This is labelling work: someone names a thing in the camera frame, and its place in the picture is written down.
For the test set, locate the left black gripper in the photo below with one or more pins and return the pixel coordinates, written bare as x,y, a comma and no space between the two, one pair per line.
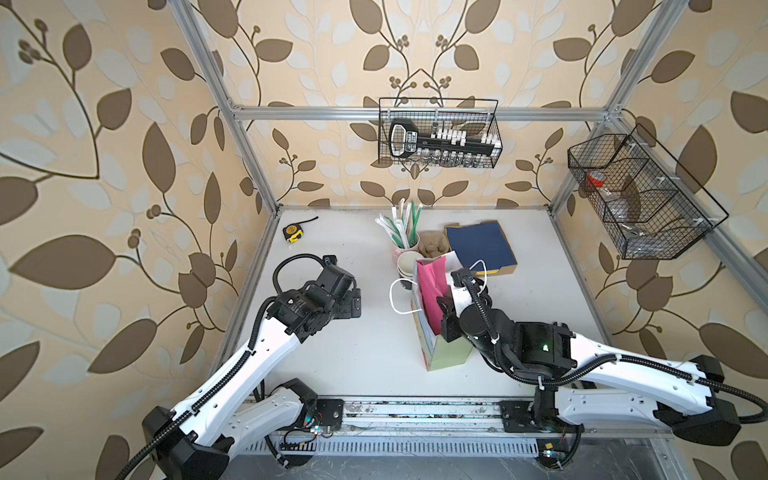
351,307

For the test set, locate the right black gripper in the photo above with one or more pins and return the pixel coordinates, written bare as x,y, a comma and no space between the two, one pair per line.
451,317

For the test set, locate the black paper cups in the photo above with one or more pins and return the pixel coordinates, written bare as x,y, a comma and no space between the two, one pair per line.
406,266

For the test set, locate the pink paper napkin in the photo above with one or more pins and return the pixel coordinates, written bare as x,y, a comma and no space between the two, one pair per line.
431,279

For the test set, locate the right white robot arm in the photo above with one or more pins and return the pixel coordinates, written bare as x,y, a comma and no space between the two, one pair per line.
578,382

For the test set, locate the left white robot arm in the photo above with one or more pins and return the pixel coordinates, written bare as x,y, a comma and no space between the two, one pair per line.
200,435

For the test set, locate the yellow black tape measure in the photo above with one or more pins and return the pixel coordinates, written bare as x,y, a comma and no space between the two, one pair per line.
295,231

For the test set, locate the cardboard tray with napkins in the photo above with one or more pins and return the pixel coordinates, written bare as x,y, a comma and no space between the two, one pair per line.
482,247

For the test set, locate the pink cup with straws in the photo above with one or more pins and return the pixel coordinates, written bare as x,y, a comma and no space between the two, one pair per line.
401,226

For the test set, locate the stacked pulp carriers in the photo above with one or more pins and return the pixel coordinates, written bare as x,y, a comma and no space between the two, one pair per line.
433,244

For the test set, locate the black tool in basket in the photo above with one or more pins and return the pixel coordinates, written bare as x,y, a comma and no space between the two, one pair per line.
402,138

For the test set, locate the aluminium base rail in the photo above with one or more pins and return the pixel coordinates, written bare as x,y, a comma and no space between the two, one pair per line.
406,426

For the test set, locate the side black wire basket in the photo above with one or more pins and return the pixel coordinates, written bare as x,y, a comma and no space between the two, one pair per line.
658,207

